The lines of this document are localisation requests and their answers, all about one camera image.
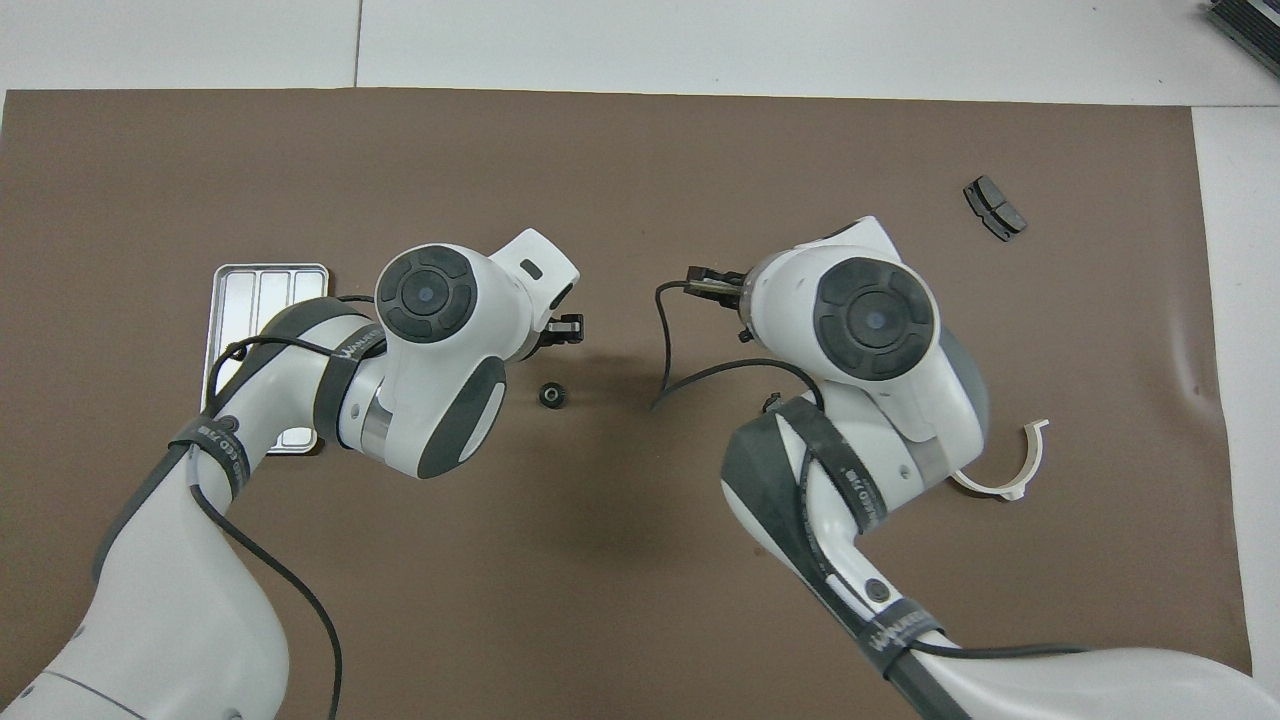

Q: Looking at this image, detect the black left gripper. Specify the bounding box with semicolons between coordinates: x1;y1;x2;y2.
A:
535;313;585;351

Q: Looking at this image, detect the silver metal tray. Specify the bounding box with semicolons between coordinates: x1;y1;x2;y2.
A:
203;263;331;456

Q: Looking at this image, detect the brown table mat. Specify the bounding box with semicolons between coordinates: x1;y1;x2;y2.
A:
0;88;1257;720

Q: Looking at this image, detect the wide dark brake pad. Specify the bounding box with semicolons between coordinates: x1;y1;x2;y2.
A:
963;175;1028;243

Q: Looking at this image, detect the dark grey ribbed box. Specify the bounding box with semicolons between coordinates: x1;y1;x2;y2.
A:
1203;0;1280;76

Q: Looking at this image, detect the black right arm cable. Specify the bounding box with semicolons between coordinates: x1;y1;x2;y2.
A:
650;263;1091;661

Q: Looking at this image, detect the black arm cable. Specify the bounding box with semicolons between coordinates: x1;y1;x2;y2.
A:
650;263;1091;661
185;295;347;720

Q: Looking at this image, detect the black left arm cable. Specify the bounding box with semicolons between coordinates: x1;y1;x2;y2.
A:
185;295;347;720

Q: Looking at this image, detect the white curved plastic bracket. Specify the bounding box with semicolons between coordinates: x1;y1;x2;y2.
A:
950;419;1050;501

